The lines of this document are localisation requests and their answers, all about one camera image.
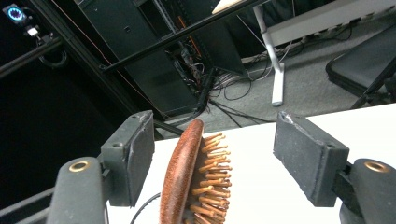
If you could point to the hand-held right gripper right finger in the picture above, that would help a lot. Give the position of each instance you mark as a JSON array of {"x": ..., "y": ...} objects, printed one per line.
[{"x": 311, "y": 158}]

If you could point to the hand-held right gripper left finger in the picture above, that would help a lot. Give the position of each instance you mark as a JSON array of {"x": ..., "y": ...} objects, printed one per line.
[{"x": 124, "y": 165}]

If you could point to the brown wooden hairbrush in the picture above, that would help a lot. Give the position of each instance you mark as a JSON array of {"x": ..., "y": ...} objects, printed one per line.
[{"x": 180, "y": 174}]

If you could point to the white table mat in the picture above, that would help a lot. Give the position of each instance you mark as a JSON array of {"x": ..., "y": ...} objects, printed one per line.
[{"x": 264, "y": 186}]

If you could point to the black folding chair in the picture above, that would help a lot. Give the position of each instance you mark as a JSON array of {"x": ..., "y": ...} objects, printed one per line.
[{"x": 358, "y": 68}]

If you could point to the black equipment cabinet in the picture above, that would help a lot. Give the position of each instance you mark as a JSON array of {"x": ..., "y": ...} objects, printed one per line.
[{"x": 149, "y": 62}]

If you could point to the black metal crossbar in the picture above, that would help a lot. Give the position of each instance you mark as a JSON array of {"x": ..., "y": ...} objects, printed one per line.
[{"x": 174, "y": 37}]

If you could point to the white metal desk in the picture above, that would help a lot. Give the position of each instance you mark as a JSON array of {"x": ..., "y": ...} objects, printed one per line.
[{"x": 327, "y": 18}]

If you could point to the black metal pole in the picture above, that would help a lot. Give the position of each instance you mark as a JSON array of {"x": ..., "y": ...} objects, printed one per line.
[{"x": 28, "y": 56}]

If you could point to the metal floor rail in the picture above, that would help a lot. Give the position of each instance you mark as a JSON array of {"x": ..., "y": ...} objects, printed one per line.
[{"x": 21, "y": 208}]

